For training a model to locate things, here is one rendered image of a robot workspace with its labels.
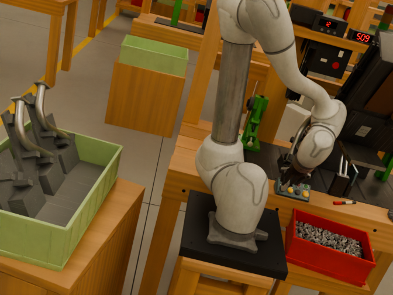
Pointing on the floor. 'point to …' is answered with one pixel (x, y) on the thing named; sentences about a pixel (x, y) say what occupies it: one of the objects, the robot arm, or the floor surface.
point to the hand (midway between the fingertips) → (285, 184)
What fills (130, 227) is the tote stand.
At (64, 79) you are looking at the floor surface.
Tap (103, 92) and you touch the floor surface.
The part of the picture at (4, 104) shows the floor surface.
